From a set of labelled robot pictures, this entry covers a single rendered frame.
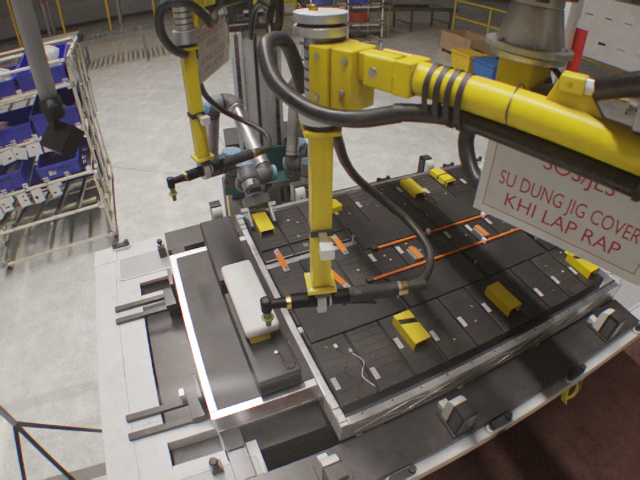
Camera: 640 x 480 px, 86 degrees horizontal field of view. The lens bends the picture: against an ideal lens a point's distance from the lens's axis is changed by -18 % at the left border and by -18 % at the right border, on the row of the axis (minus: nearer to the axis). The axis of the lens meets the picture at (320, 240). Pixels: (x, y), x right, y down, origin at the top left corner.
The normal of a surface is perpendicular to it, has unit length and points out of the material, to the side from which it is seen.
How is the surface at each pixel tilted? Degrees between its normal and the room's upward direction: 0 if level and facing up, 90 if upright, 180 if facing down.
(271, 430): 0
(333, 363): 0
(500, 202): 90
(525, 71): 90
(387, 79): 90
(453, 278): 0
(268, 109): 90
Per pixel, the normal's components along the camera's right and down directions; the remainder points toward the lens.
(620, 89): -0.84, 0.54
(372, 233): 0.00, -0.78
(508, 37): -0.86, 0.10
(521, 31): -0.72, 0.22
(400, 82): -0.68, 0.46
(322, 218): 0.16, 0.62
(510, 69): -0.85, 0.33
